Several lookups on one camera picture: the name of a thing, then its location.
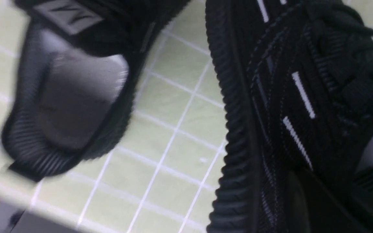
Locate black knit sneaker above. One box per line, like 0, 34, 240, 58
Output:
205, 0, 373, 233
1, 0, 188, 183

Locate green checkered floor mat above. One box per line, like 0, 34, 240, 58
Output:
0, 0, 373, 233

